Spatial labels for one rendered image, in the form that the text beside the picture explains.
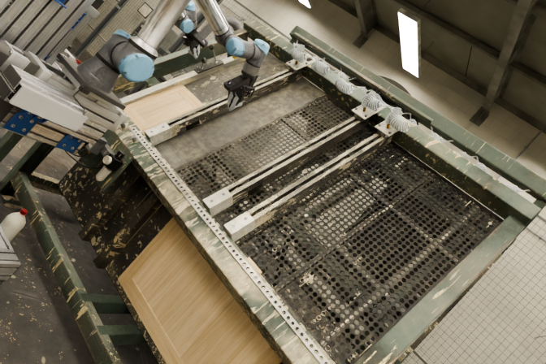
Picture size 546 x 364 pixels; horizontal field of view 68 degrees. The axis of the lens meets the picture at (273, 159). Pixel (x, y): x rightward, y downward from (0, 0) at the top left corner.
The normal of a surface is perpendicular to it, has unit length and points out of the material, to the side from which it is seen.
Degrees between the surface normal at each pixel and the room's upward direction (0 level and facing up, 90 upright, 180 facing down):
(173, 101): 56
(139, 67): 98
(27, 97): 90
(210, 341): 90
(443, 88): 90
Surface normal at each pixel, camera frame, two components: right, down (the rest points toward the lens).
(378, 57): -0.33, -0.27
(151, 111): 0.04, -0.69
